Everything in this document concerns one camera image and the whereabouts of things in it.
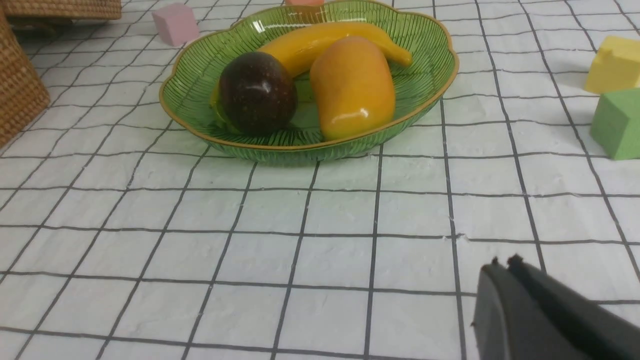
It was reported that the green foam cube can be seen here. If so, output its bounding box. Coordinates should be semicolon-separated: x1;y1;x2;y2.
590;88;640;161

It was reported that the woven wicker basket lid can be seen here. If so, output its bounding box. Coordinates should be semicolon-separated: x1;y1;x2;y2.
0;0;122;20

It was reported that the white black grid tablecloth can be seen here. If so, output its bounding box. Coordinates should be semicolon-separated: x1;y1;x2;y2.
0;0;639;360

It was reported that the orange foam cube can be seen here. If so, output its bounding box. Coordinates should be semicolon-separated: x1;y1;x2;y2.
284;0;325;10

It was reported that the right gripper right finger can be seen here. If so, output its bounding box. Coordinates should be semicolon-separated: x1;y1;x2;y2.
507;255;640;360

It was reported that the pink foam cube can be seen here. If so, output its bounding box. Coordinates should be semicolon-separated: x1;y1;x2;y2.
151;3;200;47

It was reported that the dark purple toy mangosteen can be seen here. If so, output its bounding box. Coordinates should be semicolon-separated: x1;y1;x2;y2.
215;51;298;137

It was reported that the yellow foam cube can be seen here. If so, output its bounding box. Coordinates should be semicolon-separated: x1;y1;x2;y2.
583;35;640;94

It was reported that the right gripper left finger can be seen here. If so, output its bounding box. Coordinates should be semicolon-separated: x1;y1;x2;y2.
471;257;591;360

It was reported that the yellow toy banana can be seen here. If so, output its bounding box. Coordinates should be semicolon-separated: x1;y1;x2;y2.
210;21;414;113

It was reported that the woven wicker basket green lining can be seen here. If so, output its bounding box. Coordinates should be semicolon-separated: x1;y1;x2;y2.
0;10;50;147

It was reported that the orange yellow toy mango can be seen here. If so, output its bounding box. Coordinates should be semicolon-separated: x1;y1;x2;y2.
310;36;396;142

